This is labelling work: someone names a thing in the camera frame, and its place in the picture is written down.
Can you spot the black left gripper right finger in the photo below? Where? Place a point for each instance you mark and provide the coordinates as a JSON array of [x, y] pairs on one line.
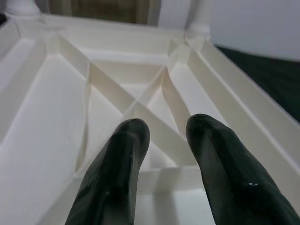
[[229, 178]]

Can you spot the black table cloth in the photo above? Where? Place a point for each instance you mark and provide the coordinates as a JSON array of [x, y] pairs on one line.
[[269, 70]]

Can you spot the white plastic table top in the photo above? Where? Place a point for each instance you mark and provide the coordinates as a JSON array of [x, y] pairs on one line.
[[47, 117]]

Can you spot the white plastic table leg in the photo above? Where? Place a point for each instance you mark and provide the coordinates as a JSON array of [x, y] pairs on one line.
[[198, 14], [21, 7]]

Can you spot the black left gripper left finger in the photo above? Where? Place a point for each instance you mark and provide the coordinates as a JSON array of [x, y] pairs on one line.
[[112, 178]]

